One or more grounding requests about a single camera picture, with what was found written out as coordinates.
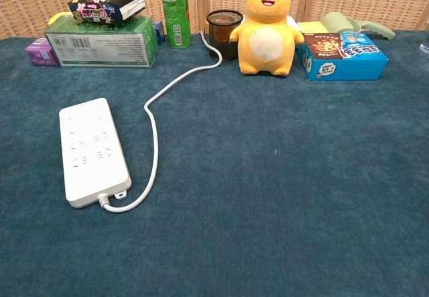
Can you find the black mesh pen holder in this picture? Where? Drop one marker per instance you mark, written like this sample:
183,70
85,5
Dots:
224,32

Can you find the pale green lint roller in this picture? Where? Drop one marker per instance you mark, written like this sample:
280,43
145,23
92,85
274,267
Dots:
352,25

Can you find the small purple box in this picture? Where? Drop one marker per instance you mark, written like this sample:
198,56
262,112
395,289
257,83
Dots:
41,53

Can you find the yellow green plastic object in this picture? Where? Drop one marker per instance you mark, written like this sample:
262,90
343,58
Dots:
57,18

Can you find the dark snack bag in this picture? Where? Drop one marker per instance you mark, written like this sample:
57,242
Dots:
105,7

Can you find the yellow sponge block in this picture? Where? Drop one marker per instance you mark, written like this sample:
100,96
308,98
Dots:
312,27

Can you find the blue snack box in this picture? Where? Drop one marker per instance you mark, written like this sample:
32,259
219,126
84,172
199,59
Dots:
342,59

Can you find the teal carpet table cover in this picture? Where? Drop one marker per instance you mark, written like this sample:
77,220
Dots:
254,176

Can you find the white power strip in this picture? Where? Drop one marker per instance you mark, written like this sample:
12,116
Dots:
90,156

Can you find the yellow plush dinosaur toy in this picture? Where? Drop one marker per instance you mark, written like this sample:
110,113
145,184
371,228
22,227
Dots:
266,32

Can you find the green chips can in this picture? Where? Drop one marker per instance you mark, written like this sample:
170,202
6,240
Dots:
176,12

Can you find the green tissue pack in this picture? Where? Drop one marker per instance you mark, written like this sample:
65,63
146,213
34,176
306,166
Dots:
104,44

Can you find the small blue box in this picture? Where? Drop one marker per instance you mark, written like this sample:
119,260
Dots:
159,30

